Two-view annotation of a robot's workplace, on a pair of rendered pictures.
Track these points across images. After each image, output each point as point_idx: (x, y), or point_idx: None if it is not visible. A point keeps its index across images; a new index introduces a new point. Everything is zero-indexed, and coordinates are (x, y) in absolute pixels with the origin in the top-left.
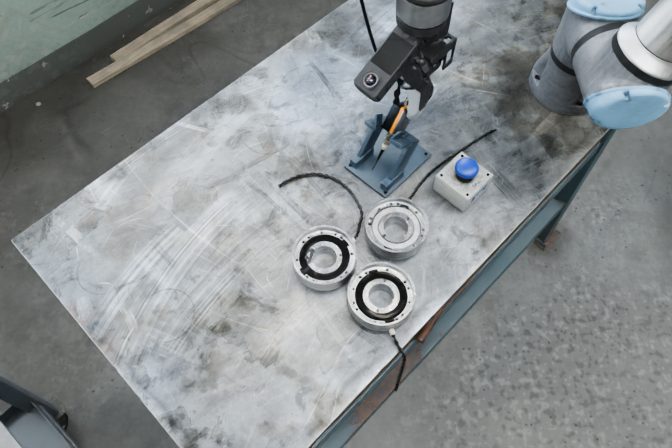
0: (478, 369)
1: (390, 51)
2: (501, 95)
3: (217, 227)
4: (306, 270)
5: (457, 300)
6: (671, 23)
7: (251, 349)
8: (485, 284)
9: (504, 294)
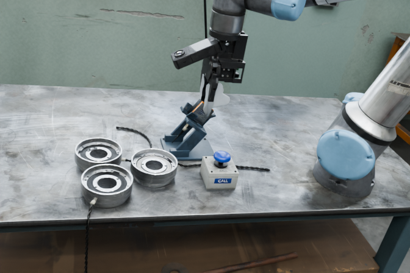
0: None
1: (199, 45)
2: (290, 161)
3: (65, 124)
4: (82, 152)
5: None
6: (374, 87)
7: (13, 169)
8: None
9: None
